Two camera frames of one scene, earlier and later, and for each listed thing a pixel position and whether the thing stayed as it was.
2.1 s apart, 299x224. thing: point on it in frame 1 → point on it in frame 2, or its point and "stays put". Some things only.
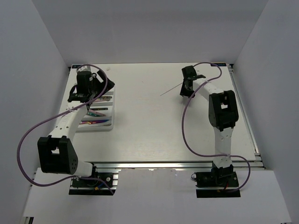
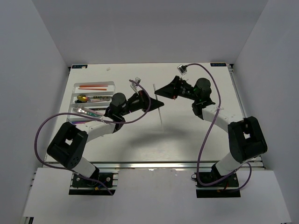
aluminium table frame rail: [258, 163] stays put
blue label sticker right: [219, 64] stays put
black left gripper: [102, 76] → [143, 99]
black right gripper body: [186, 92] → [187, 91]
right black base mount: [221, 177] stays put
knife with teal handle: [92, 114] stays put
